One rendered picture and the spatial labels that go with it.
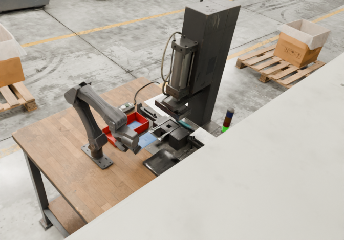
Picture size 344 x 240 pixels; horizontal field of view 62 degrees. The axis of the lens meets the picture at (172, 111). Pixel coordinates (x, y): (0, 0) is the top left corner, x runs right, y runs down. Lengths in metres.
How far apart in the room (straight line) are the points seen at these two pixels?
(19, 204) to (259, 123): 2.21
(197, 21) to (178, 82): 0.30
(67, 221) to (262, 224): 1.80
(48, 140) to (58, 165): 0.20
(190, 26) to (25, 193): 1.91
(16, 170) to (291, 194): 2.53
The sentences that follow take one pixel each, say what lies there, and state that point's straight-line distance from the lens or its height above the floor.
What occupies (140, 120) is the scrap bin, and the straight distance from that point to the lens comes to 1.76.
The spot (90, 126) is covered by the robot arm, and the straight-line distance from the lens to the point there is 1.42.
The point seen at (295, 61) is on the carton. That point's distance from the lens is 4.73.
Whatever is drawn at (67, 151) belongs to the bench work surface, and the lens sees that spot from 1.63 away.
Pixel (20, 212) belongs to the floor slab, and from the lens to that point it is 2.56.
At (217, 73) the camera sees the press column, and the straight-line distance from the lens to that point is 1.61.
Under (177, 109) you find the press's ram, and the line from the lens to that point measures 1.49.
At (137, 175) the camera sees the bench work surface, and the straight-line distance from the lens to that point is 1.49.
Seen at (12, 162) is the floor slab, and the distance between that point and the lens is 2.91.
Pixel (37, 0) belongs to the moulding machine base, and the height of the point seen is 0.18.
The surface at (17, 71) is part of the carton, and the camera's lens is 3.56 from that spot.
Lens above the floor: 2.07
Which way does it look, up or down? 38 degrees down
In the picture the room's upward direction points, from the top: 9 degrees clockwise
